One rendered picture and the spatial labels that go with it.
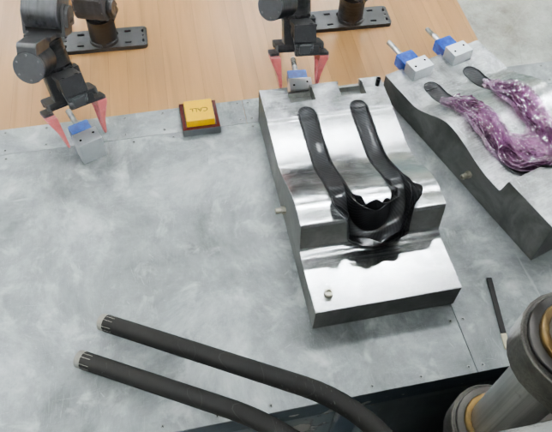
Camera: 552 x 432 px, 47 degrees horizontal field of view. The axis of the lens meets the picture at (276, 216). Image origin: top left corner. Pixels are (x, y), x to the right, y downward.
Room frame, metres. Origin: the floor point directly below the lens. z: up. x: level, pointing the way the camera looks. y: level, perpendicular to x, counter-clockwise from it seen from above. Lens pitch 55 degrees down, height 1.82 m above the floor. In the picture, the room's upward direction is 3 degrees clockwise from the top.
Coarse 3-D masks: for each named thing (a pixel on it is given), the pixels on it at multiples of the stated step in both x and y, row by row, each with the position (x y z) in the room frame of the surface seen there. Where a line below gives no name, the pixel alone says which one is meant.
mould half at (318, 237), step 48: (288, 96) 0.95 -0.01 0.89; (336, 96) 0.96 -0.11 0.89; (384, 96) 0.97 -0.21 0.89; (288, 144) 0.83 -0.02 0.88; (336, 144) 0.83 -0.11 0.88; (384, 144) 0.84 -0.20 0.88; (288, 192) 0.69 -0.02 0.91; (384, 192) 0.68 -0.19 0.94; (432, 192) 0.69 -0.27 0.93; (336, 240) 0.61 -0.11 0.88; (432, 240) 0.64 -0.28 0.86; (336, 288) 0.53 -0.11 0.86; (384, 288) 0.53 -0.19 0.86; (432, 288) 0.54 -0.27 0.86
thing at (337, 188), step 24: (312, 120) 0.89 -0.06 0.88; (360, 120) 0.90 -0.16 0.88; (312, 144) 0.83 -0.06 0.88; (384, 168) 0.77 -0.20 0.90; (336, 192) 0.69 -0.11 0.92; (408, 192) 0.69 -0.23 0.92; (360, 216) 0.64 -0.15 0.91; (384, 216) 0.65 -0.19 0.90; (408, 216) 0.64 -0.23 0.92; (360, 240) 0.61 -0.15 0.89; (384, 240) 0.61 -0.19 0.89
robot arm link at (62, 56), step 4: (52, 40) 0.92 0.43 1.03; (56, 40) 0.92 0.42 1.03; (60, 40) 0.93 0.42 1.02; (52, 44) 0.91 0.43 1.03; (56, 44) 0.92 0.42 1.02; (60, 44) 0.93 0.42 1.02; (52, 48) 0.91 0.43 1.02; (56, 48) 0.91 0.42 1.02; (60, 48) 0.92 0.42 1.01; (64, 48) 0.93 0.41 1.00; (56, 52) 0.91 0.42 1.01; (60, 52) 0.91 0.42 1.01; (64, 52) 0.92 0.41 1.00; (56, 56) 0.90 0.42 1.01; (60, 56) 0.91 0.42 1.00; (64, 56) 0.92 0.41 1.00; (68, 56) 0.92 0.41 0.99; (60, 60) 0.90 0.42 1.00; (64, 60) 0.91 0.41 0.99; (68, 60) 0.92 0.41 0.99; (60, 64) 0.90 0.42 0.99; (64, 64) 0.90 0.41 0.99; (56, 68) 0.89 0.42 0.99; (60, 68) 0.90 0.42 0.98
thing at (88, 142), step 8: (72, 112) 0.93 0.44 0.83; (72, 120) 0.91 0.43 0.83; (72, 128) 0.88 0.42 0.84; (80, 128) 0.88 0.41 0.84; (88, 128) 0.88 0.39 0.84; (72, 136) 0.84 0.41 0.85; (80, 136) 0.84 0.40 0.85; (88, 136) 0.84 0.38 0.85; (96, 136) 0.85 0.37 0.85; (80, 144) 0.82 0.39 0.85; (88, 144) 0.83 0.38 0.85; (96, 144) 0.84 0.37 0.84; (80, 152) 0.82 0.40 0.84; (88, 152) 0.83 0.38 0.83; (96, 152) 0.83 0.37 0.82; (104, 152) 0.84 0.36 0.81; (88, 160) 0.82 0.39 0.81
